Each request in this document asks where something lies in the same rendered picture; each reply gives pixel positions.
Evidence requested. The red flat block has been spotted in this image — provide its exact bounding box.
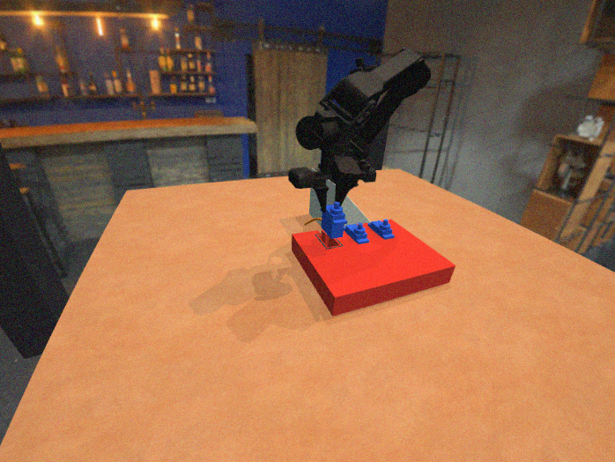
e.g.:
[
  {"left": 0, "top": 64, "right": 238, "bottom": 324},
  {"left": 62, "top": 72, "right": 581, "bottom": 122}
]
[{"left": 292, "top": 219, "right": 456, "bottom": 317}]

